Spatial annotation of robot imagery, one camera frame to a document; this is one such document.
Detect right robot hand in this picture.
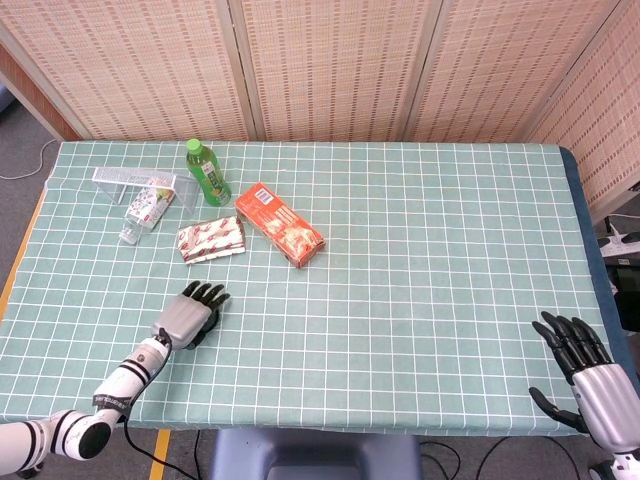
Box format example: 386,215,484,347
528,310,632,456

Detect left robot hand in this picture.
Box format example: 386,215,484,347
151,280,232,351

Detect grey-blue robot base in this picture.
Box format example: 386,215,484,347
208,428,424,480

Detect silver foil snack packet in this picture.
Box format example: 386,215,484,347
176,215,247,266

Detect black box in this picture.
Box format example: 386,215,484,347
612,264,640,332

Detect clear bottle with white label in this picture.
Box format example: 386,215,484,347
118,185,176,245

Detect orange cardboard box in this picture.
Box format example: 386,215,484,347
234,182,327,270

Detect green tea bottle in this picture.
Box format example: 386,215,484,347
185,138,232,208

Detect white power strip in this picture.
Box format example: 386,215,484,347
597,233,640,259

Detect dark blue table pad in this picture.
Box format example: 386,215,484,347
558,146,640,401

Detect green checked tablecloth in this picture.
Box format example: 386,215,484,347
0,140,619,437

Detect bamboo folding screen panel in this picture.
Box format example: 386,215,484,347
0,0,259,144
524,0,640,224
229,0,444,144
407,0,624,146
0,39,84,144

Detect black floor cable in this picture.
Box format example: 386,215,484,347
418,433,592,480

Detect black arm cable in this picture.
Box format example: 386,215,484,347
122,327,199,480

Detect white floor cable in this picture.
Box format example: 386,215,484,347
0,138,59,181

